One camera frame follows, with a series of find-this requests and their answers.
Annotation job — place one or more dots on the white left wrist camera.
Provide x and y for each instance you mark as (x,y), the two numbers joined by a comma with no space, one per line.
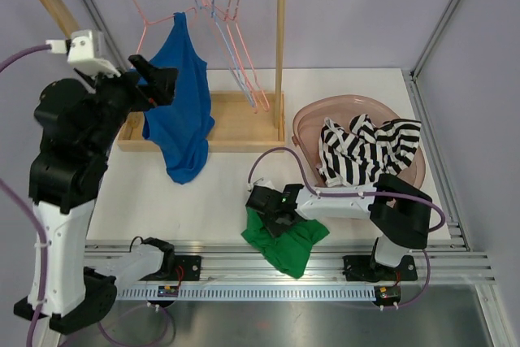
(84,53)

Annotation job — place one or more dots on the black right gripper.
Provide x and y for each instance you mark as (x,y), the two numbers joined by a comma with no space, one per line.
(275,229)

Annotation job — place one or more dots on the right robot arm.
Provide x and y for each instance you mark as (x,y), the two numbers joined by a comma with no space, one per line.
(401,212)

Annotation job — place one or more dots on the wooden clothes rack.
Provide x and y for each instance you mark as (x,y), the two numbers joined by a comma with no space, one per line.
(238,128)

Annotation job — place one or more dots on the pink translucent plastic basin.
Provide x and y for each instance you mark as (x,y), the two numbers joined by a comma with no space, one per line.
(306,127)

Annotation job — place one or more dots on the aluminium frame post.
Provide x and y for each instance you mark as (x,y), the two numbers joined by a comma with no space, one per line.
(433,40)
(110,47)

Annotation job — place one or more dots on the green tank top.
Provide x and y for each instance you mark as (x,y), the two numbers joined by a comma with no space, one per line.
(290,252)

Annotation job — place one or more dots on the light blue wire hanger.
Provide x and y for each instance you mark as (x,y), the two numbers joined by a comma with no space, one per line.
(225,48)

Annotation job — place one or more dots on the aluminium frame post left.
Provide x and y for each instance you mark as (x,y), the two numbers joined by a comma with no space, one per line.
(110,47)

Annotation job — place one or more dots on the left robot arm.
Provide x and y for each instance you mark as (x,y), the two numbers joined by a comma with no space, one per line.
(80,118)

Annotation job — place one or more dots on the blue tank top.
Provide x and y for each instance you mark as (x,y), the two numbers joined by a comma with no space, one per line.
(181,129)

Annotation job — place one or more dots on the black white striped tank top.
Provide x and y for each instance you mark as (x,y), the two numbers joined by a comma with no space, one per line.
(362,152)

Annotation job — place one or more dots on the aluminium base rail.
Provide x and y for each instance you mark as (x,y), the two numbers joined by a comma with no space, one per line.
(223,260)

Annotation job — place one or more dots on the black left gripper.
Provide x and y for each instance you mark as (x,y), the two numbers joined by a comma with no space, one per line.
(160,88)

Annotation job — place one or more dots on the aluminium frame post right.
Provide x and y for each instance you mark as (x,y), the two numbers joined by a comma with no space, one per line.
(433,40)

